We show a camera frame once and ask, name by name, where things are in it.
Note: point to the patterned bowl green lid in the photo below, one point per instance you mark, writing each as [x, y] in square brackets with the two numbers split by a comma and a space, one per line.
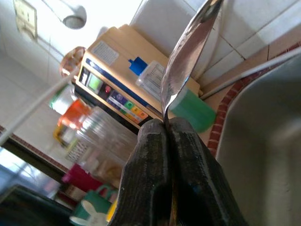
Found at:
[61, 101]

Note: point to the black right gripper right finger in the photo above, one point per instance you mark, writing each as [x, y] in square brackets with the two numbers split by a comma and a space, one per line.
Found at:
[195, 179]

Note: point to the black round appliance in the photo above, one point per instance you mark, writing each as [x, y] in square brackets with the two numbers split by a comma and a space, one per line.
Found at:
[28, 209]

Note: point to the stainless steel sink basin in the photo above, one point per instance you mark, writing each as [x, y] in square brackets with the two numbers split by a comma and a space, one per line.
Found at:
[263, 153]

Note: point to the steel spoon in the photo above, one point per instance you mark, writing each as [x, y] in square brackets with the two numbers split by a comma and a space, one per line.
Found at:
[185, 58]

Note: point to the yellow plastic bowl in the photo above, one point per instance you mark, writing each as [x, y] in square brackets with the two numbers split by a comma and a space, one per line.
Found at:
[112, 212]

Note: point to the beige water purifier appliance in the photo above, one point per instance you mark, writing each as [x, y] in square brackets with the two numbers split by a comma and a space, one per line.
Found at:
[113, 66]

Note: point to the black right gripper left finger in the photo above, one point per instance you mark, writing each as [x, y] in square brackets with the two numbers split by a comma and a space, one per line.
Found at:
[145, 176]

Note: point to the beige wall switch plate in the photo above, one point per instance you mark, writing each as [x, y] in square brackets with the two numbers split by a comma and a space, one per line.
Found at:
[24, 18]

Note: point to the teal bunny mug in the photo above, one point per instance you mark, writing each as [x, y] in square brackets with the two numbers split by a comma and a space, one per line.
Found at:
[94, 207]

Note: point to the hanging steel faucet spout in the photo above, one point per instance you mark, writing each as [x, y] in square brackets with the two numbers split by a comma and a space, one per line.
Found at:
[74, 20]

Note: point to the clear jar pink lid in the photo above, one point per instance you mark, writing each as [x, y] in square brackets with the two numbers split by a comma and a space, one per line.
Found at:
[80, 176]

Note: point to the blue cap dish soap bottle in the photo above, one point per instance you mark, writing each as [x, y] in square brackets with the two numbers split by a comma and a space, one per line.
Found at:
[195, 110]

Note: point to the clear pitcher orange lid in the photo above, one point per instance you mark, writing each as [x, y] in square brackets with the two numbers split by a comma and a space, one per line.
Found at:
[103, 136]

